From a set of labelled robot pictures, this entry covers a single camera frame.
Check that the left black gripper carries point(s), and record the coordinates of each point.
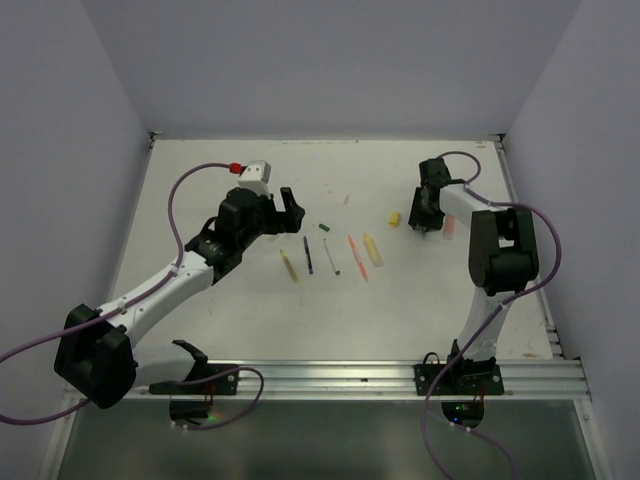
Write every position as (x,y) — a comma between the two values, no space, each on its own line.
(291,218)

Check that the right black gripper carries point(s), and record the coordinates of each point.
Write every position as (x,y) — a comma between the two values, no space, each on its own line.
(417,217)

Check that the yellow thick highlighter cap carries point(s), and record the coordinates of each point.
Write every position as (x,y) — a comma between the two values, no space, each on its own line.
(395,219)

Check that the purple gel pen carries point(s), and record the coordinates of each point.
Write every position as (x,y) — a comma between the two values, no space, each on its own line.
(308,257)

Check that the yellow thin highlighter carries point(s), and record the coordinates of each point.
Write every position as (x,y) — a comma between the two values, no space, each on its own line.
(289,266)

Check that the yellow thick highlighter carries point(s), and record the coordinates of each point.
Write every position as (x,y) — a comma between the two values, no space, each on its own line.
(372,250)

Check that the green marker pen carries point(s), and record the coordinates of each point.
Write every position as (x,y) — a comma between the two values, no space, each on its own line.
(331,257)

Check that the orange thin highlighter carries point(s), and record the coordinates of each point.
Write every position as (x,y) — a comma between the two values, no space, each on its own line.
(358,259)

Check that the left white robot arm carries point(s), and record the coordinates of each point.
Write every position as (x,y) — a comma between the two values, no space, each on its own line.
(99,353)

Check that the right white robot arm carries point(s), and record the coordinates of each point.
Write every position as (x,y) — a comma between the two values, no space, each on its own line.
(502,256)

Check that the orange thick highlighter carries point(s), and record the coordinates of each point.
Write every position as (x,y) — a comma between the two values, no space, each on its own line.
(449,227)

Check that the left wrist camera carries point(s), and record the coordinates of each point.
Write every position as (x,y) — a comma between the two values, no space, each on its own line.
(255,177)

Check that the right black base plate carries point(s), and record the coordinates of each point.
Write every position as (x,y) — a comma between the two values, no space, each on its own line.
(466,378)

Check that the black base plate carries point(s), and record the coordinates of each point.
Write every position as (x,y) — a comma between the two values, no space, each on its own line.
(205,379)
(466,378)

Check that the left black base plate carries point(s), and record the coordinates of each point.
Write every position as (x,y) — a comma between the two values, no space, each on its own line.
(205,379)

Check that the aluminium rail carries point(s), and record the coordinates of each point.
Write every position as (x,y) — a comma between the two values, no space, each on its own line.
(394,380)

